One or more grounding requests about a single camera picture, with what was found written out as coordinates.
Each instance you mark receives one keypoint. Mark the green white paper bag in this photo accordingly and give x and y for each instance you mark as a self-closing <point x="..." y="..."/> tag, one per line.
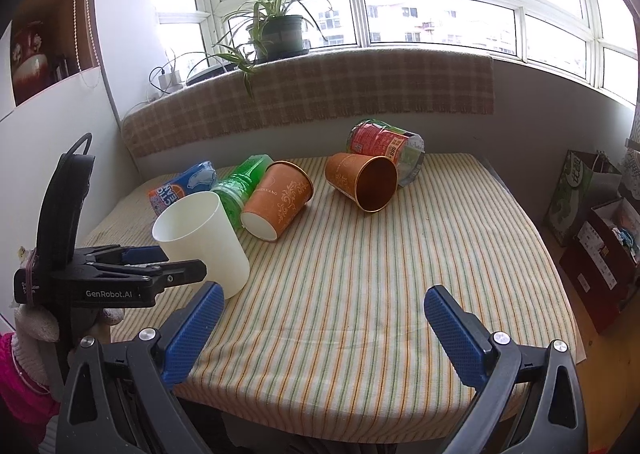
<point x="570" y="199"/>

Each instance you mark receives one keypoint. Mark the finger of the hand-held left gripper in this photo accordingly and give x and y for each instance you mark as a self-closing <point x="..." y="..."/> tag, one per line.
<point x="180" y="271"/>
<point x="142" y="255"/>

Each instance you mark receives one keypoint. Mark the checked beige cloth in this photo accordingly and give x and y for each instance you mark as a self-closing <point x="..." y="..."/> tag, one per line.
<point x="350" y="84"/>

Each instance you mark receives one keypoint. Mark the wooden wall shelf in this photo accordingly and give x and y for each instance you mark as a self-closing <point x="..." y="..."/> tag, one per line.
<point x="75" y="34"/>

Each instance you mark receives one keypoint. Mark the white charger plug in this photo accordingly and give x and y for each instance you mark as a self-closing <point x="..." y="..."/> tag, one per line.
<point x="170" y="78"/>

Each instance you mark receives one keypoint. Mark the white cup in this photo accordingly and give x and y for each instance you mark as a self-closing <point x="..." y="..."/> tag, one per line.
<point x="210" y="244"/>

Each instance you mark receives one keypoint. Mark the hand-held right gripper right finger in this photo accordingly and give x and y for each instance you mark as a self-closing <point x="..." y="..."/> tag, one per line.
<point x="455" y="329"/>

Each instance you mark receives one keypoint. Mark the potted spider plant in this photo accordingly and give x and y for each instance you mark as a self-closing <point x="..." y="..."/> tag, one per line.
<point x="280" y="37"/>

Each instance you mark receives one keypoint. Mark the dark red cardboard box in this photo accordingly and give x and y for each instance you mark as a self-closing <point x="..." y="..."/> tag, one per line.
<point x="595" y="264"/>

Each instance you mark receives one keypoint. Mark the striped tablecloth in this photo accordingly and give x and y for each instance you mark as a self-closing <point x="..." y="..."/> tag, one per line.
<point x="375" y="284"/>

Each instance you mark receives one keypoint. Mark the red label plastic bottle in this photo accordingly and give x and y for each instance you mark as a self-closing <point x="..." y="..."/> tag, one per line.
<point x="376" y="139"/>

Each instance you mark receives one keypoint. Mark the black flat device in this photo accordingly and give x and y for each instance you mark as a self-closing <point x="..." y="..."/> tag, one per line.
<point x="210" y="73"/>

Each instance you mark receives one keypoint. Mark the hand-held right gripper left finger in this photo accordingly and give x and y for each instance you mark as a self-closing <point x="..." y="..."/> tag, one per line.
<point x="192" y="329"/>

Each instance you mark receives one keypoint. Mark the green plastic bottle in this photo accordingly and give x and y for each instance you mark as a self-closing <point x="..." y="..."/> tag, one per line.
<point x="240" y="180"/>

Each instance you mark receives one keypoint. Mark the orange paper cup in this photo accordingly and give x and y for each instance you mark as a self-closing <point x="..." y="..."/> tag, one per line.
<point x="280" y="199"/>
<point x="345" y="175"/>

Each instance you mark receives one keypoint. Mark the person's left forearm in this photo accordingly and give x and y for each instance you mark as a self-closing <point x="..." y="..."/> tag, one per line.
<point x="20" y="384"/>

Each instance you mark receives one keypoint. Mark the person's left hand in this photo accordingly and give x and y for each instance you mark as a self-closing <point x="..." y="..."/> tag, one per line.
<point x="34" y="329"/>

